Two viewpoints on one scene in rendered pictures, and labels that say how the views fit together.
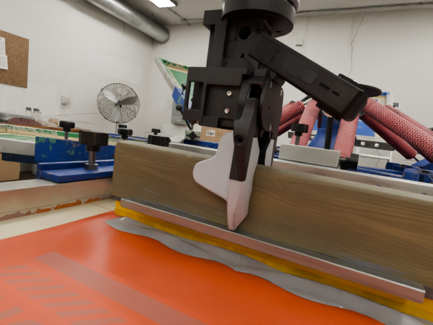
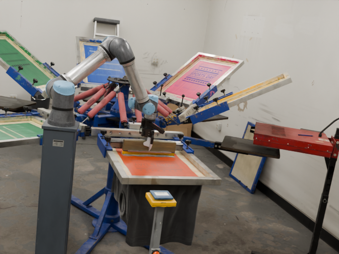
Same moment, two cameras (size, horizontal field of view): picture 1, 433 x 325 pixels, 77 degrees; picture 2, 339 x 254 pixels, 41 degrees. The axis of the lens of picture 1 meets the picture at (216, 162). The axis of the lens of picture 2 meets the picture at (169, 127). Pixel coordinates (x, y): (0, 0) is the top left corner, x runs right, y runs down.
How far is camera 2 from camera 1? 273 cm
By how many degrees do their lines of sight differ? 45
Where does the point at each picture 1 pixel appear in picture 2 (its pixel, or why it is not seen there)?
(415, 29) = not seen: outside the picture
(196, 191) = (142, 146)
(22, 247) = (126, 160)
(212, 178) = (147, 144)
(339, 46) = not seen: outside the picture
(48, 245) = (127, 159)
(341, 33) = not seen: outside the picture
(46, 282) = (137, 162)
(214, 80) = (147, 130)
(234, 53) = (147, 125)
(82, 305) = (144, 162)
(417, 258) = (170, 148)
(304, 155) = (136, 127)
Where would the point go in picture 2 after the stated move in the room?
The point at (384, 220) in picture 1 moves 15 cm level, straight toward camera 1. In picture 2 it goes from (167, 145) to (171, 152)
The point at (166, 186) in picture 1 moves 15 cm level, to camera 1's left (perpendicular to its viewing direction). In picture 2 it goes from (136, 146) to (117, 148)
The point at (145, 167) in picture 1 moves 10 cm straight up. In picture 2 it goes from (131, 144) to (133, 129)
